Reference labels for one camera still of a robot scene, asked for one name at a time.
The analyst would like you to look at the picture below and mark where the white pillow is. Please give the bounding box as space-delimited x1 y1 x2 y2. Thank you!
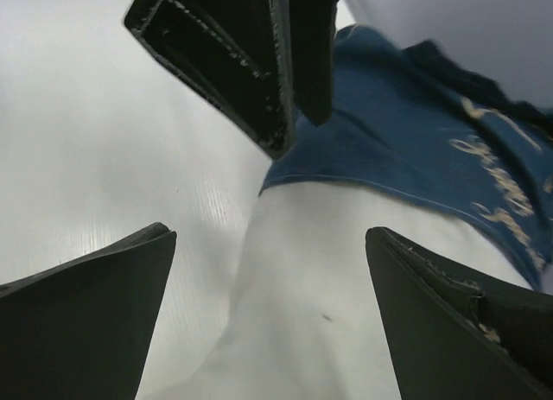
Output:
157 182 525 399

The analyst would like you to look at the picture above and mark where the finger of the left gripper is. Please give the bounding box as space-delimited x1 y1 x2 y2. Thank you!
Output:
124 0 295 159
289 0 339 126

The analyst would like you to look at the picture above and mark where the dark blue embroidered pillowcase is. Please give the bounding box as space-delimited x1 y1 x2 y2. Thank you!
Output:
264 25 552 289

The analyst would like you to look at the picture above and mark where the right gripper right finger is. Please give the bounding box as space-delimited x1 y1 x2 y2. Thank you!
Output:
365 227 552 400

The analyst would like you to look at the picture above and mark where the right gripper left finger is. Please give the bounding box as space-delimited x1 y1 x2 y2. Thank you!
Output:
1 223 176 400

